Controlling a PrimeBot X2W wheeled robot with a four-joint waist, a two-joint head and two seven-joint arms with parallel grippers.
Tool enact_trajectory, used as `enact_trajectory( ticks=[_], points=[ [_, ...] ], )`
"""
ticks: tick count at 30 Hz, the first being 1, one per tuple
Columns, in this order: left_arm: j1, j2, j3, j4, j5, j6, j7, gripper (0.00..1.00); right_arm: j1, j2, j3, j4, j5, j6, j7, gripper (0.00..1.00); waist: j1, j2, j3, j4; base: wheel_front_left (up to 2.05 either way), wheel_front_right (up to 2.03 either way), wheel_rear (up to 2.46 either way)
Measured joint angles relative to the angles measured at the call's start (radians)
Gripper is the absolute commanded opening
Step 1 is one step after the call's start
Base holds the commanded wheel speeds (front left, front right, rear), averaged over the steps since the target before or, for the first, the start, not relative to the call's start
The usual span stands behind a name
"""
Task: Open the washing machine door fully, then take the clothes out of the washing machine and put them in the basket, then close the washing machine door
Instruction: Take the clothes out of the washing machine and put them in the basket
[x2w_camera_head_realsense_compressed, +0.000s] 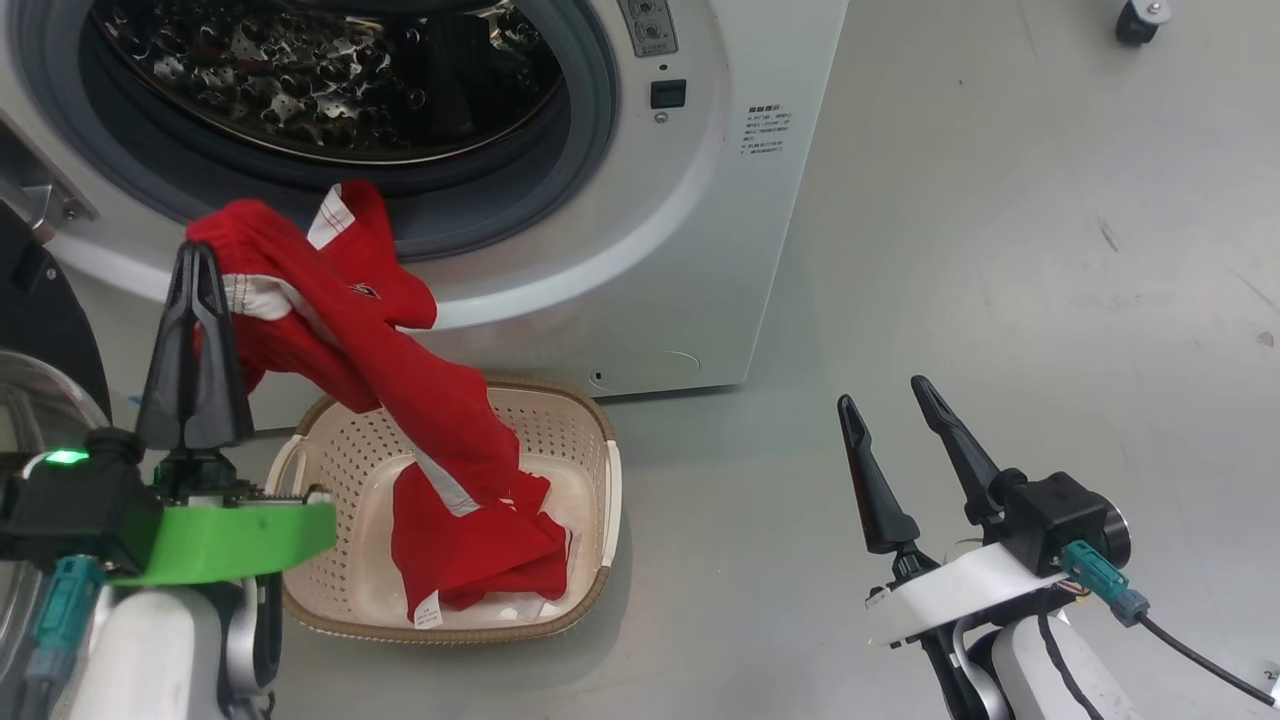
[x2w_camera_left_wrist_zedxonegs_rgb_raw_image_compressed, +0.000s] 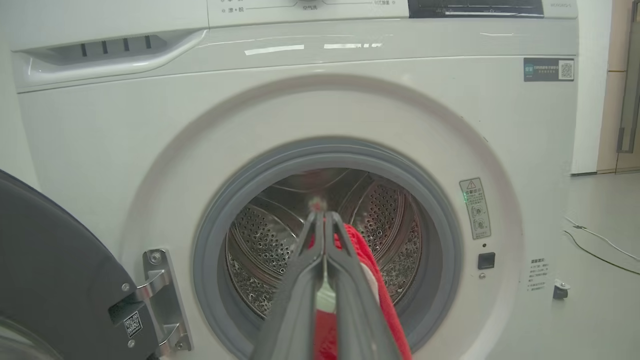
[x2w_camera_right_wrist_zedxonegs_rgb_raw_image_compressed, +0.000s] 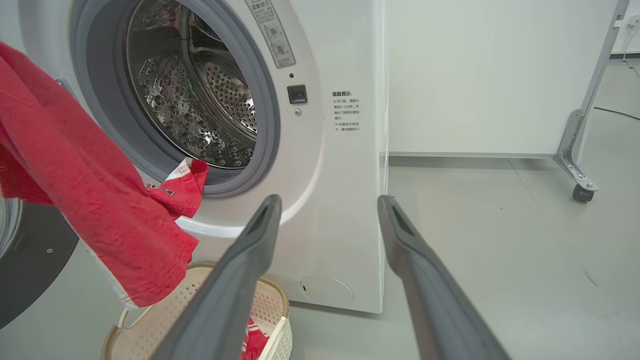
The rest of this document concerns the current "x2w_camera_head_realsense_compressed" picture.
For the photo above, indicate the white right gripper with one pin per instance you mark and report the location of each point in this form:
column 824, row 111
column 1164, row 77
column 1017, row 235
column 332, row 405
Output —
column 960, row 595

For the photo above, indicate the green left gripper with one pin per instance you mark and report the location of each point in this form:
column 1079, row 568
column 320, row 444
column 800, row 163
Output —
column 230, row 540

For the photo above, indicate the red and white garment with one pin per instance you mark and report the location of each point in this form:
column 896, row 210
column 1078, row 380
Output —
column 400, row 380

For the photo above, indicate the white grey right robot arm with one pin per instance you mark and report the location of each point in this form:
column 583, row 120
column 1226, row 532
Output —
column 1020, row 680

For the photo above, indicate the metal door hinge bracket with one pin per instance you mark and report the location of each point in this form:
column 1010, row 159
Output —
column 45, row 195

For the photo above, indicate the white front-load washing machine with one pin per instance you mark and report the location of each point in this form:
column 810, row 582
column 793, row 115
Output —
column 760, row 250

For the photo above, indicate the white oval filter access cover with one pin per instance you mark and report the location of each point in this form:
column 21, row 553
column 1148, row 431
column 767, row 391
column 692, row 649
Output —
column 645, row 372

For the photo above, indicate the stainless steel washing machine drum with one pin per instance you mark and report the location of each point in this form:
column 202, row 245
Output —
column 300, row 80

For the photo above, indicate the cream perforated laundry basket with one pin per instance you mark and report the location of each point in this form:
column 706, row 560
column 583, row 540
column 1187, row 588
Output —
column 580, row 460

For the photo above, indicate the printed instruction label sticker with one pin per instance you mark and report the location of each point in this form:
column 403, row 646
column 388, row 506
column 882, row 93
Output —
column 766, row 130

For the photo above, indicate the metal stand leg with caster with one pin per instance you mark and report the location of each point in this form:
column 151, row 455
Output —
column 1140, row 20

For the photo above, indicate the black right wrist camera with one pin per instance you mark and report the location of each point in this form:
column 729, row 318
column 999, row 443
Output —
column 1060, row 510

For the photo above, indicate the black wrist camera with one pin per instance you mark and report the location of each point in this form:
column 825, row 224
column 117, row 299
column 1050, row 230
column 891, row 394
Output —
column 1060, row 510
column 70, row 510

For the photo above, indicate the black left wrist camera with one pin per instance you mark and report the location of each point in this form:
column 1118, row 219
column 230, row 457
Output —
column 70, row 510

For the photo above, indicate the teal right camera connector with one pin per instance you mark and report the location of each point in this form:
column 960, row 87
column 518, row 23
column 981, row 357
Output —
column 1100, row 580

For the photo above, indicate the teal camera connector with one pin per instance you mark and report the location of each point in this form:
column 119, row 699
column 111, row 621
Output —
column 1100, row 580
column 65, row 600

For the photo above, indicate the teal left camera connector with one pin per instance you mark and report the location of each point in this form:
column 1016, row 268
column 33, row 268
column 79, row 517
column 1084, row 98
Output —
column 65, row 600

